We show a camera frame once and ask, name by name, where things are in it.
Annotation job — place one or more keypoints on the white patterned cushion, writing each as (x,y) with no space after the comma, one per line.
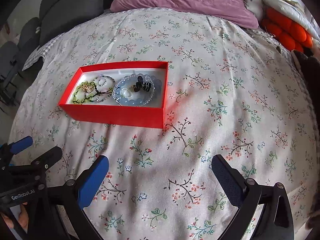
(289,8)

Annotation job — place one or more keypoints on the floral bed sheet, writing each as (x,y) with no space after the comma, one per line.
(231,91)

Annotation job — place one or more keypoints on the black flower hair clip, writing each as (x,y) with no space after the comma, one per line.
(141,84)

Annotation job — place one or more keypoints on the dark brown blanket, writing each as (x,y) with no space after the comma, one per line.
(309,67)

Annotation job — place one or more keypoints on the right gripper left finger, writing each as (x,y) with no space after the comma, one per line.
(75,195)

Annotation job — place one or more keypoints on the dark grey pillow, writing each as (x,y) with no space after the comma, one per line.
(60,16)

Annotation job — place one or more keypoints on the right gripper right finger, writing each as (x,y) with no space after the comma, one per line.
(275,221)

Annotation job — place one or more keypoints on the red jewelry box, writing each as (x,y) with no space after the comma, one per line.
(103,93)

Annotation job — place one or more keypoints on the grey chair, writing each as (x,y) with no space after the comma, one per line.
(14,56)

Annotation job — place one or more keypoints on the orange knot cushion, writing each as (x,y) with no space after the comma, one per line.
(289,33)

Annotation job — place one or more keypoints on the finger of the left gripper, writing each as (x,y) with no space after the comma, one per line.
(9,150)
(44,162)

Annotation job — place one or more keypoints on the person's left hand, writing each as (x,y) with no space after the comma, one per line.
(15,221)

